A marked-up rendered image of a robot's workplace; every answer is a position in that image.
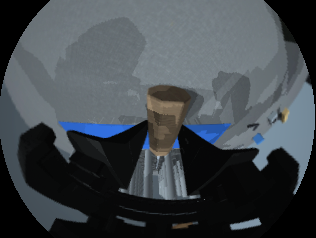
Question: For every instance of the blue cube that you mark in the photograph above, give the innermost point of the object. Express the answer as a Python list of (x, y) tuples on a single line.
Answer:
[(258, 139)]

